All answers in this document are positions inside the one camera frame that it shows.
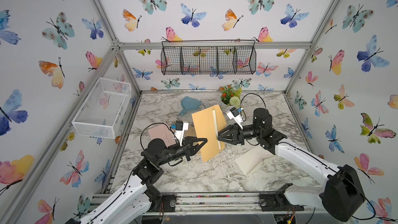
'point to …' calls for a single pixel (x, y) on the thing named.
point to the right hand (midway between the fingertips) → (220, 138)
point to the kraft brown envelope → (209, 124)
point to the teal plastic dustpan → (188, 103)
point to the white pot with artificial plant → (230, 97)
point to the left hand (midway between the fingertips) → (206, 142)
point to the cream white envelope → (249, 161)
